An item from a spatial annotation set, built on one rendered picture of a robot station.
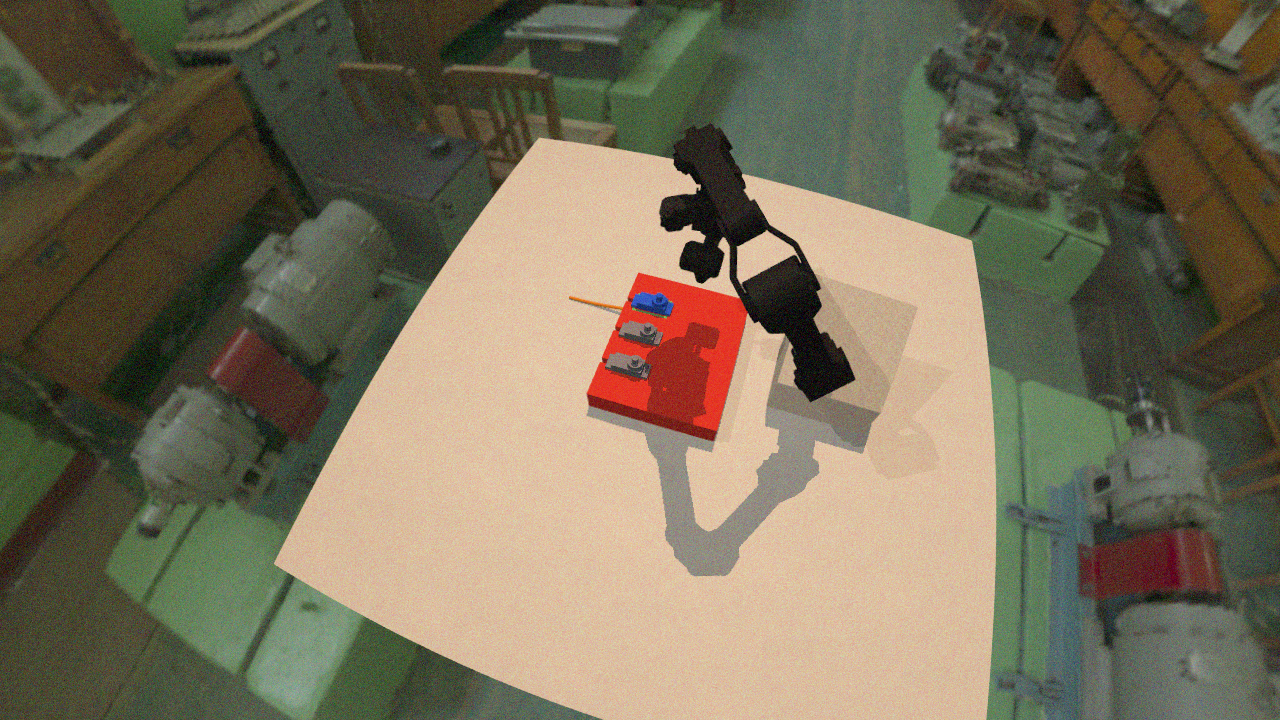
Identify blue micro servo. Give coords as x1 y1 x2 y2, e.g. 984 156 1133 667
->
570 291 675 316

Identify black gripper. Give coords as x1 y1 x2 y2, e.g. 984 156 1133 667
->
678 193 724 284

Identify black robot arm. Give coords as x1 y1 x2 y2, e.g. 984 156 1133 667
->
659 124 855 402

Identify red flat plate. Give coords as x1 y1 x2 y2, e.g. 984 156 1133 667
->
586 273 748 442

